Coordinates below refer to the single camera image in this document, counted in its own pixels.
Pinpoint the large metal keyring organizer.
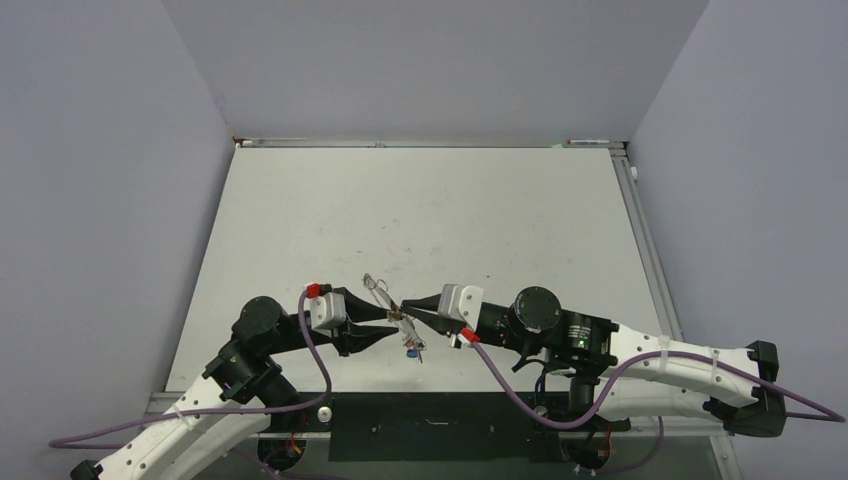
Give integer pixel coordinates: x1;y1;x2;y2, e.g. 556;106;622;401
362;273;426;364

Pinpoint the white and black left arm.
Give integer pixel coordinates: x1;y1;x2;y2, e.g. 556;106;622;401
50;284;399;479

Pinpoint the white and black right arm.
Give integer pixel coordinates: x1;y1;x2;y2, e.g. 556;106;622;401
400;284;788;438

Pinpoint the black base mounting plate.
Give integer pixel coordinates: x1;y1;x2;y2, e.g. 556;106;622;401
254;392;631;469

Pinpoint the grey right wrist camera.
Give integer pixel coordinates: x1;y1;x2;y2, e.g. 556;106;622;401
437;284;484;325

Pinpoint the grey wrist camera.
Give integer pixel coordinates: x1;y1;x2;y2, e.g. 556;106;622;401
309;292;348;331
437;284;484;325

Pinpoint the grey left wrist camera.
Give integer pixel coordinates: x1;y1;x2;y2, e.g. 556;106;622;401
309;292;348;331

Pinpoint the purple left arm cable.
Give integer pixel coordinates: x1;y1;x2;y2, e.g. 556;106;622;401
48;283;333;452

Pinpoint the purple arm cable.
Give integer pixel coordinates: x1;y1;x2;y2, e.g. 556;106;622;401
458;327;847;432
48;283;333;452

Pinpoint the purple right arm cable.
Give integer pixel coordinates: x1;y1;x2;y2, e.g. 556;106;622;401
458;327;847;432

